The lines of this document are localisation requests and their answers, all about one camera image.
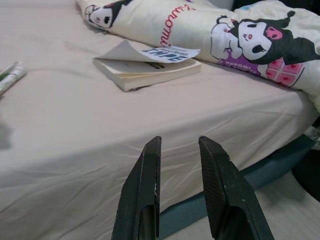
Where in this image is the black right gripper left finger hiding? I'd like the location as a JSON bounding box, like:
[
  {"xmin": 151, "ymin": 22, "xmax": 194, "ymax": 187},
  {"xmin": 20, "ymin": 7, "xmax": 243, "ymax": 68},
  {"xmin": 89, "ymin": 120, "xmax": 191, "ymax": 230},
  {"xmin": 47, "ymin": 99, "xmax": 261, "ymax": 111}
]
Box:
[{"xmin": 112, "ymin": 135, "xmax": 162, "ymax": 240}]

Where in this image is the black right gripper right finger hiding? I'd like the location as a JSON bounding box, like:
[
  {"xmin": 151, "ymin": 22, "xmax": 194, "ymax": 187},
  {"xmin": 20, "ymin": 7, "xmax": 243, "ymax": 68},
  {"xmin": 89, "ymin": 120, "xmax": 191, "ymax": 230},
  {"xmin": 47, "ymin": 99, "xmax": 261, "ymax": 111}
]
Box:
[{"xmin": 198, "ymin": 135, "xmax": 276, "ymax": 240}]

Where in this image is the white paperback book blue lettering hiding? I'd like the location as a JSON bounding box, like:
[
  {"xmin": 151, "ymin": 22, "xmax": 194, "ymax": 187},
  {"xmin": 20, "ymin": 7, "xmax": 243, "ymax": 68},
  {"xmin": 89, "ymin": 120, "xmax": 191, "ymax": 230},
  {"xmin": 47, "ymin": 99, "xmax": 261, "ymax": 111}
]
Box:
[{"xmin": 91, "ymin": 39, "xmax": 202, "ymax": 93}]

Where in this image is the mattress with cream sheet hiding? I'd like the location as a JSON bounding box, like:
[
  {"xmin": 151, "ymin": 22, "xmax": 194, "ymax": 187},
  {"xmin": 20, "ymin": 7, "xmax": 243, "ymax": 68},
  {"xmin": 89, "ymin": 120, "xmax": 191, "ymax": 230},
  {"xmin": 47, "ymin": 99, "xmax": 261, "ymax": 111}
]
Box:
[{"xmin": 0, "ymin": 0, "xmax": 318, "ymax": 240}]

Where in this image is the white and green tube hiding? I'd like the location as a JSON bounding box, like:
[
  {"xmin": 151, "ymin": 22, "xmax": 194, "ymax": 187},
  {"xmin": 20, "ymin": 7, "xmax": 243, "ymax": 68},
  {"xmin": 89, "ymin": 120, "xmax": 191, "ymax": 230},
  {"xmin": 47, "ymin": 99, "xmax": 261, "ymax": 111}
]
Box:
[{"xmin": 0, "ymin": 61, "xmax": 28, "ymax": 97}]

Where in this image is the cream cartoon print comforter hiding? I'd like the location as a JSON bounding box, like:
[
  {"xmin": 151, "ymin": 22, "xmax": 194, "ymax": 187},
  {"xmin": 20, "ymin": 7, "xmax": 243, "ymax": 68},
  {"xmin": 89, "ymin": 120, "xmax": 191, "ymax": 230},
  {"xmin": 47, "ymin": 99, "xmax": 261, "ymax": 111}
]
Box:
[{"xmin": 74, "ymin": 0, "xmax": 320, "ymax": 113}]

